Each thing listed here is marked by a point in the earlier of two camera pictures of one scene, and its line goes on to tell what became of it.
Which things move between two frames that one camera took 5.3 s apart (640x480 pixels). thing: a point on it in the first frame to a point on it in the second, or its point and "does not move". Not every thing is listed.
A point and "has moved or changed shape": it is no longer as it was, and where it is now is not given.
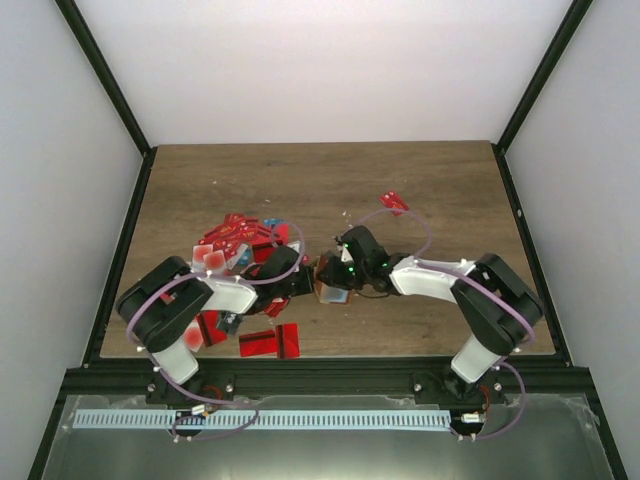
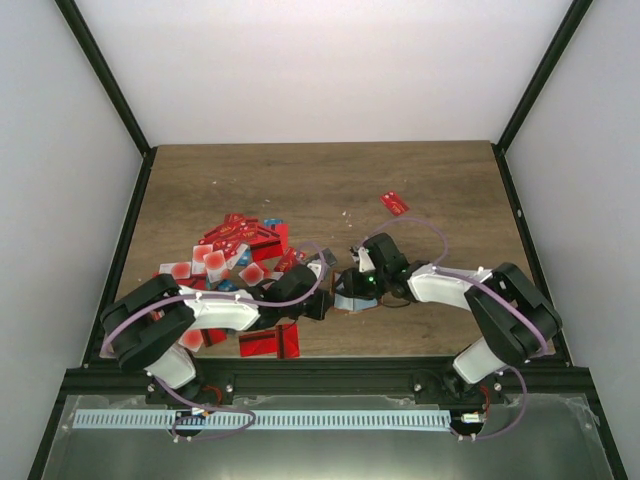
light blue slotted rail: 256,419 does not move
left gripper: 308,285 to 324,305
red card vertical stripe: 288,341 does not move
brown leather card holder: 329,294 has moved or changed shape
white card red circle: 215,260 does not move
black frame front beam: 509,379 does not move
